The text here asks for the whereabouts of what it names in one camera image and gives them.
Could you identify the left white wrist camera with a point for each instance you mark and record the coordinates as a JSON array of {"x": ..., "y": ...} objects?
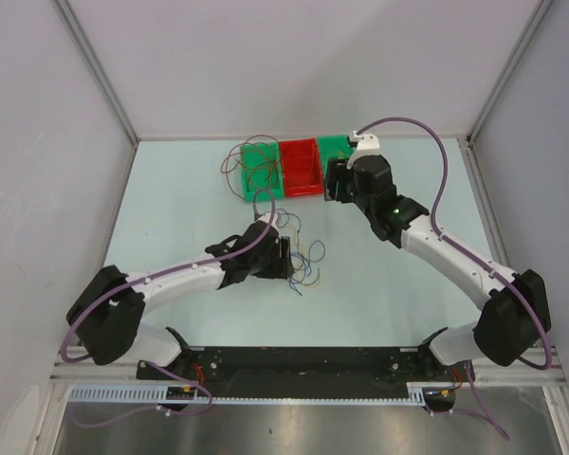
[{"x": 268, "y": 218}]

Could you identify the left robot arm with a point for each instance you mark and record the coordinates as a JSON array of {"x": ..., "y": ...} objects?
[{"x": 107, "y": 316}]

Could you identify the red bin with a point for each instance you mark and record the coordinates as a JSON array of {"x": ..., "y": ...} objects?
[{"x": 301, "y": 166}]

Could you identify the green bin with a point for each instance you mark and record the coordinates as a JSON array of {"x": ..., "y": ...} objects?
[
  {"x": 261, "y": 169},
  {"x": 332, "y": 147}
]

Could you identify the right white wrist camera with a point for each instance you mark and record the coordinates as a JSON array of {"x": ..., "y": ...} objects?
[{"x": 362, "y": 145}]

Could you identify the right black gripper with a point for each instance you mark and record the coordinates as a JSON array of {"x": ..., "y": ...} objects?
[{"x": 337, "y": 172}]

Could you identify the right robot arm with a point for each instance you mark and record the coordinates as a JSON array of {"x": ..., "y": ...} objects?
[{"x": 514, "y": 311}]

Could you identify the grey slotted cable duct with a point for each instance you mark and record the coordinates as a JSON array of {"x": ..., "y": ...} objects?
[{"x": 180, "y": 395}]

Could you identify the left green bin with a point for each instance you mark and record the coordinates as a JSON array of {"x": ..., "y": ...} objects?
[{"x": 261, "y": 169}]

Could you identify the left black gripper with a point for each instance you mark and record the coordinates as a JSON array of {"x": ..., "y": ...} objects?
[{"x": 282, "y": 266}]

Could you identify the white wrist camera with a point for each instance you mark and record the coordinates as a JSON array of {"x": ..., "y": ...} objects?
[
  {"x": 362, "y": 145},
  {"x": 268, "y": 218}
]

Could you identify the right green bin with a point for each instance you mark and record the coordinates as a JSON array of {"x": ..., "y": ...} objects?
[{"x": 332, "y": 147}]

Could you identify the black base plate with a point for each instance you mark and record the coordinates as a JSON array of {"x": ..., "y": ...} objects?
[{"x": 330, "y": 373}]

